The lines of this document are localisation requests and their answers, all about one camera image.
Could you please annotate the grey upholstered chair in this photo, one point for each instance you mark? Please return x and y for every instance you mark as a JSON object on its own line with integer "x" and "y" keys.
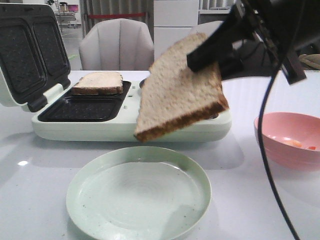
{"x": 207, "y": 28}
{"x": 117, "y": 44}

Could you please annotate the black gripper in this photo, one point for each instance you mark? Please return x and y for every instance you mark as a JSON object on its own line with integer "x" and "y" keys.
{"x": 282, "y": 27}

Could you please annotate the bread slice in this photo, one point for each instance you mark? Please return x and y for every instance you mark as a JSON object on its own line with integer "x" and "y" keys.
{"x": 99, "y": 83}
{"x": 174, "y": 97}

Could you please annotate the beige cushion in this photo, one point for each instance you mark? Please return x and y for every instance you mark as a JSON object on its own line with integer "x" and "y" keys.
{"x": 310, "y": 61}

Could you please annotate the mint green breakfast maker base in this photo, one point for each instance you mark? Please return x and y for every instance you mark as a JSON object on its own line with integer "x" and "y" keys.
{"x": 112, "y": 118}

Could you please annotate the left grey upholstered chair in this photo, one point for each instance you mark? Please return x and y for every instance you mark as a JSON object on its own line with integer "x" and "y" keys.
{"x": 117, "y": 44}

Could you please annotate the shrimp with red tail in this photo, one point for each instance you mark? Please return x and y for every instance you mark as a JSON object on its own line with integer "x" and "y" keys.
{"x": 311, "y": 148}

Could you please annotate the mint green plate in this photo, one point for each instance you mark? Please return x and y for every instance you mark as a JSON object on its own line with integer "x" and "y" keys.
{"x": 139, "y": 193}

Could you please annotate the mint green breakfast maker lid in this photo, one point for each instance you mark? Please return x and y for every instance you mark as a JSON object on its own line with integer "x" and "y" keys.
{"x": 33, "y": 58}

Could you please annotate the black round frying pan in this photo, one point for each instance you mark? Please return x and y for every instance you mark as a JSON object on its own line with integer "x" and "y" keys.
{"x": 141, "y": 84}

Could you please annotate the pink bowl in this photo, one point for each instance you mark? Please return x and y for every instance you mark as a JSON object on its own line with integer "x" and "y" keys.
{"x": 279, "y": 127}

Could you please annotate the right grey upholstered chair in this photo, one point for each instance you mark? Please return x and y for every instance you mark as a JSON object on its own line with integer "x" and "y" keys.
{"x": 207, "y": 28}

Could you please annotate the white refrigerator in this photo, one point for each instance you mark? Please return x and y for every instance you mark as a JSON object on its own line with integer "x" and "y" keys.
{"x": 172, "y": 21}

